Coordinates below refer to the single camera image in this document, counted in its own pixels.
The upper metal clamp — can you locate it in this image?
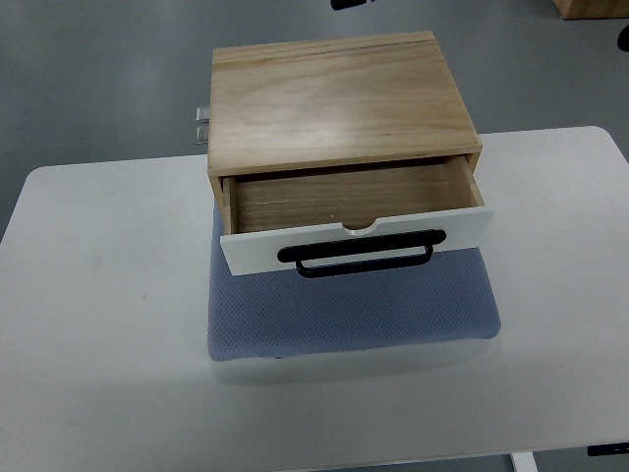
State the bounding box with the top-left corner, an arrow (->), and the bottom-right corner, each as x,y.
196,105 -> 210,123

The wooden drawer cabinet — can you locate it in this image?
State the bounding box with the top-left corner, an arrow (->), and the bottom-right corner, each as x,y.
206,30 -> 483,232

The black table control panel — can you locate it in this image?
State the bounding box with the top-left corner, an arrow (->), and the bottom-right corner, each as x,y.
587,442 -> 629,457

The wooden box in corner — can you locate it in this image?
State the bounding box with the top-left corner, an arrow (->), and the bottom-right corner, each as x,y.
552,0 -> 629,20

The dark object right edge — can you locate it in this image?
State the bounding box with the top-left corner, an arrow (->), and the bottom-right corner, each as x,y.
616,26 -> 629,52

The black object at top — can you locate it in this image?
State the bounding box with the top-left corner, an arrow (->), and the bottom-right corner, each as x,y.
330,0 -> 375,11

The lower metal clamp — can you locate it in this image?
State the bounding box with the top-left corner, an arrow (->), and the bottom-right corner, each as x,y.
196,125 -> 209,145

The metal clamp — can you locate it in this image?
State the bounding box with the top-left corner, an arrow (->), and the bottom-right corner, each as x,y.
196,125 -> 209,145
196,105 -> 210,123

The white table leg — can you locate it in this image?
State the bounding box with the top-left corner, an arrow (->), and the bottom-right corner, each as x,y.
510,451 -> 539,472

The blue mesh cushion mat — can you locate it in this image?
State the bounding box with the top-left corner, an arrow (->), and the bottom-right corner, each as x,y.
207,210 -> 501,362

